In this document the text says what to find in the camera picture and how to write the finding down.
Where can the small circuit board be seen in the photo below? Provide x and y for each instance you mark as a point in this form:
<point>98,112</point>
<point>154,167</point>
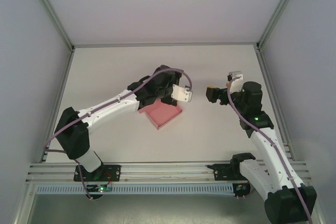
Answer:
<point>240,188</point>

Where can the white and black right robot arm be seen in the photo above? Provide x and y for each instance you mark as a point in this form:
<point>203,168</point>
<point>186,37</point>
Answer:
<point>265,142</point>

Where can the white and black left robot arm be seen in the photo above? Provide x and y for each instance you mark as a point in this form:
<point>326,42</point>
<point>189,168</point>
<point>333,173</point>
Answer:
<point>110,108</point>

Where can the aluminium frame crossbar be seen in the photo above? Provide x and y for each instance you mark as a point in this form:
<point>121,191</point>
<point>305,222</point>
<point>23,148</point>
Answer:
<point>165,44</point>

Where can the pink paper box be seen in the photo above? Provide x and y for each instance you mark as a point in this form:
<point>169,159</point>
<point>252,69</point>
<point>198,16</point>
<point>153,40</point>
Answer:
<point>162,116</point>

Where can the circuit board with green light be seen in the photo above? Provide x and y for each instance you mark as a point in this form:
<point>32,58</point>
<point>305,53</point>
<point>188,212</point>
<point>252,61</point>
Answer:
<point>101,188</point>

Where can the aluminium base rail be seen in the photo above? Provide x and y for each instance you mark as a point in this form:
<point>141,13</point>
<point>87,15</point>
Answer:
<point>168,172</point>

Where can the aluminium frame post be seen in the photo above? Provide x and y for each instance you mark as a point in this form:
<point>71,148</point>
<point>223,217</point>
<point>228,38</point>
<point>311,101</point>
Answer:
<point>281,9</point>
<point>50,9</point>

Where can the black round base disc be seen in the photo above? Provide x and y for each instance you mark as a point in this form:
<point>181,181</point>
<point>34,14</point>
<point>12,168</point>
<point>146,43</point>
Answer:
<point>242,195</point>
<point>94,197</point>

